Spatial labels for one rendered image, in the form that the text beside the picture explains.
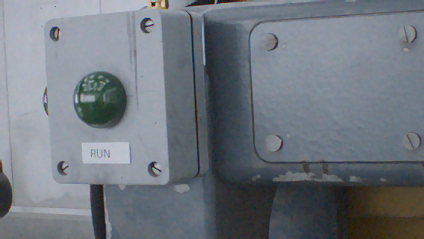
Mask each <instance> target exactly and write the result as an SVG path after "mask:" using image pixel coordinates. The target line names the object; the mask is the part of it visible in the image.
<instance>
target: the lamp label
mask: <svg viewBox="0 0 424 239"><path fill-rule="evenodd" d="M82 151H83V163H130V155H129V142H126V143H82Z"/></svg>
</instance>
